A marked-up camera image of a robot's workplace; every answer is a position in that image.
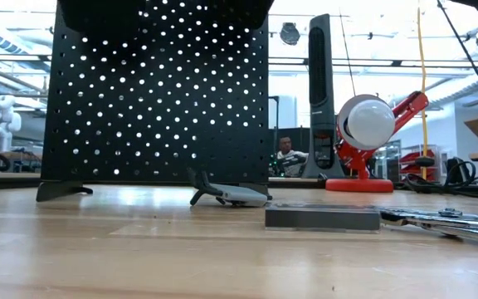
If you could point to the black perforated pegboard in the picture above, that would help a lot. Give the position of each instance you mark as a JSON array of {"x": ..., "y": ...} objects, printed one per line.
[{"x": 160, "y": 124}]

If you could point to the silver folding utility knife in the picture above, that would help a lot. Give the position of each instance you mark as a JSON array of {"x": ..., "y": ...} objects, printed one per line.
[{"x": 322, "y": 218}]

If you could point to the grey square block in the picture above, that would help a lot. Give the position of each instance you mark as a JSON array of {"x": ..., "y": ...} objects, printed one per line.
[{"x": 243, "y": 195}]

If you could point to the person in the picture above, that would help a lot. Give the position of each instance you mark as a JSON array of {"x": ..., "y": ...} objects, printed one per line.
[{"x": 289, "y": 158}]

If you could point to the black angled stand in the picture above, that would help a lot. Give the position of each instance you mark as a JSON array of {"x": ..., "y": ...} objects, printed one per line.
[{"x": 277, "y": 116}]

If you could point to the white round pillar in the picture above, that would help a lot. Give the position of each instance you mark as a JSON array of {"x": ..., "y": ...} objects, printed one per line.
[{"x": 289, "y": 110}]

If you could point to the black tower heater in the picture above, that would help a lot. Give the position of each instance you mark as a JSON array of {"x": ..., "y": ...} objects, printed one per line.
[{"x": 324, "y": 62}]

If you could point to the red desk lamp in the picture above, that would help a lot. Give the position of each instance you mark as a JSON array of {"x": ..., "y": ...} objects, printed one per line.
[{"x": 357, "y": 184}]

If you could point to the white light bulb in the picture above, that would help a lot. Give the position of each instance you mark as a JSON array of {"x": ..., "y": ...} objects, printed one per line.
[{"x": 371, "y": 123}]

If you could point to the red cabinet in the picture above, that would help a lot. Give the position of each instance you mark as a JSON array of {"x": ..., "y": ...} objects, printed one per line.
[{"x": 409, "y": 162}]

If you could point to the long wooden bench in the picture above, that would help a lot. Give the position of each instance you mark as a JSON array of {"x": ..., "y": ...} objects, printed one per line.
[{"x": 23, "y": 156}]

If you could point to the black upright block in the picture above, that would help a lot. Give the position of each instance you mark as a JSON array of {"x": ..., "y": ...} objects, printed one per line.
[{"x": 455, "y": 170}]

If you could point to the white humanoid robot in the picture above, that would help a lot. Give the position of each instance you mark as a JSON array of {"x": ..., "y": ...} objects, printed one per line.
[{"x": 2, "y": 120}]

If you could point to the thin black pole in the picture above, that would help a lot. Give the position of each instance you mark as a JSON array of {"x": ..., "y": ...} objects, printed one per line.
[{"x": 467, "y": 54}]

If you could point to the black aluminium rig frame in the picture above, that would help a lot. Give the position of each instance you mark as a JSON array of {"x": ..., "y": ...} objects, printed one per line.
[{"x": 6, "y": 182}]

